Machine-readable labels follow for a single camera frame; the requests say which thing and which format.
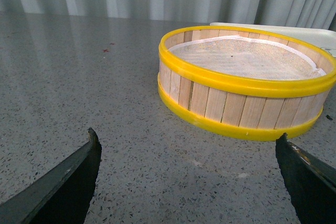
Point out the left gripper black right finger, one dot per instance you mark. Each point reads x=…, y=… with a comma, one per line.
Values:
x=309, y=181

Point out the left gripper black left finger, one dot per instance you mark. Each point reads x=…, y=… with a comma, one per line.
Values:
x=62, y=195

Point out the white rectangular serving tray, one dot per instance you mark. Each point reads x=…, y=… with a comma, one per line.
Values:
x=324, y=39

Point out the yellow rimmed bamboo steamer basket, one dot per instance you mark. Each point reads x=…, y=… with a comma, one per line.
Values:
x=239, y=107

